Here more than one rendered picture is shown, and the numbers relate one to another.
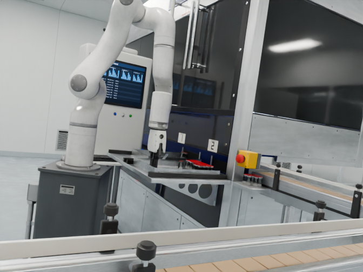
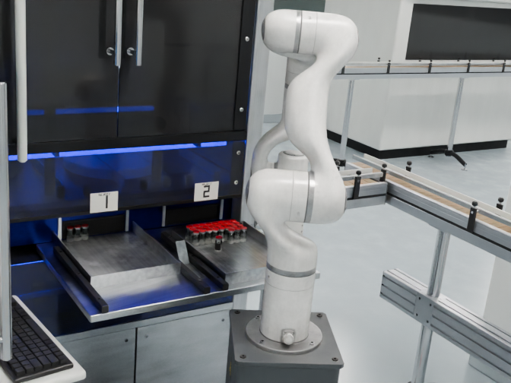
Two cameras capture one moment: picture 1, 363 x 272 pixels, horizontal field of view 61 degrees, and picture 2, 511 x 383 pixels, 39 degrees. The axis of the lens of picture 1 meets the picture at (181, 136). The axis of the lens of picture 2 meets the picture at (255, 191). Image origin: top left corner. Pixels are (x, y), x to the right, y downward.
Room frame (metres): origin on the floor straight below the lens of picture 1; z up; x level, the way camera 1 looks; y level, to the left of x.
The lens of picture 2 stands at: (1.59, 2.04, 1.75)
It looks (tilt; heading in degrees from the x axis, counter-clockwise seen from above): 18 degrees down; 266
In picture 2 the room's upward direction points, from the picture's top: 5 degrees clockwise
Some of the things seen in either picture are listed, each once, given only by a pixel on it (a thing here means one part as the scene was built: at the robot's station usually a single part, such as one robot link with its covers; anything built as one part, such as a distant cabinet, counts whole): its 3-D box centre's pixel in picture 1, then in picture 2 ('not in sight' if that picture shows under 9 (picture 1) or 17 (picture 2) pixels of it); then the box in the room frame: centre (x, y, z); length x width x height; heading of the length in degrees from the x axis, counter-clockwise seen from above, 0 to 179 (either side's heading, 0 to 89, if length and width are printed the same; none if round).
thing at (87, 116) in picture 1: (88, 100); (282, 219); (1.40, 0.44, 1.16); 0.19 x 0.12 x 0.24; 177
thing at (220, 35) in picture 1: (219, 54); (189, 36); (1.66, -0.14, 1.51); 0.43 x 0.01 x 0.59; 29
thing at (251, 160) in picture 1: (248, 159); not in sight; (1.38, -0.31, 1.00); 0.08 x 0.07 x 0.07; 119
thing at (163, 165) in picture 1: (175, 167); (235, 250); (1.49, 0.01, 0.90); 0.34 x 0.26 x 0.04; 119
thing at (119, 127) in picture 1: (111, 101); not in sight; (2.23, 0.54, 1.19); 0.50 x 0.19 x 0.78; 125
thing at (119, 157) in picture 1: (167, 166); (177, 261); (1.66, 0.05, 0.87); 0.70 x 0.48 x 0.02; 29
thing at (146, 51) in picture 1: (148, 68); not in sight; (2.53, 0.34, 1.51); 0.49 x 0.01 x 0.59; 29
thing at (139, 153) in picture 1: (166, 156); (114, 251); (1.84, 0.08, 0.90); 0.34 x 0.26 x 0.04; 119
